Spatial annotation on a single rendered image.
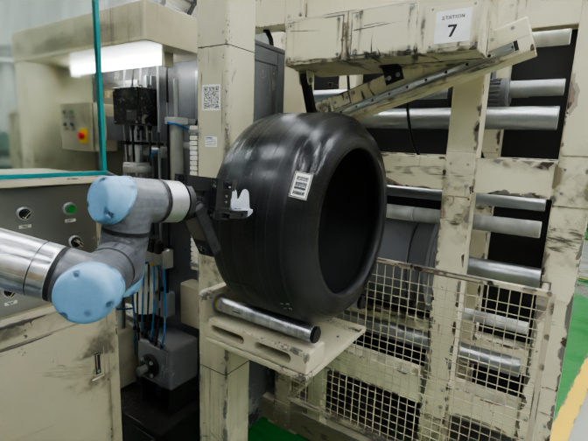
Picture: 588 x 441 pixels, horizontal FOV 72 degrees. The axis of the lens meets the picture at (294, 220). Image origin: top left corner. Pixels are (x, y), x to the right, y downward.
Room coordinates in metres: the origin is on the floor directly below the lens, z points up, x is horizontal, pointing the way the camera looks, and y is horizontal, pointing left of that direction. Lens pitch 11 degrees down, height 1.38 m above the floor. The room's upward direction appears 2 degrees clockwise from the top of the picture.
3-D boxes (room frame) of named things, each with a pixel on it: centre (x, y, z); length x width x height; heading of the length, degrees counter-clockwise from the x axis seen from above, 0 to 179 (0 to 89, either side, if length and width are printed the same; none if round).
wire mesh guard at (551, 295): (1.34, -0.37, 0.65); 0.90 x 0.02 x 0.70; 57
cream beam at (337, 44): (1.37, -0.27, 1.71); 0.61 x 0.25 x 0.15; 57
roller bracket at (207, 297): (1.29, 0.15, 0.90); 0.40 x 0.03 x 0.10; 147
